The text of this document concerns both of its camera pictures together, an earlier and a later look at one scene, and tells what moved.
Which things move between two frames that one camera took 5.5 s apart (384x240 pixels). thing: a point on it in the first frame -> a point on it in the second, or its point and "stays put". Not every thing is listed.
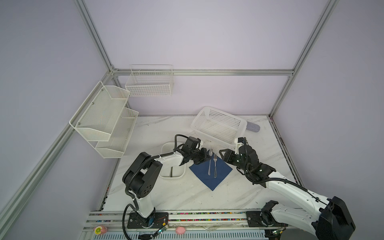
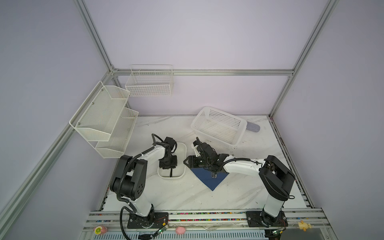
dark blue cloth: (223, 170) stays put
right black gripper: (228, 155) -> (191, 160)
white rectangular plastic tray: (171, 168) stays put
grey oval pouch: (252, 127) stays put
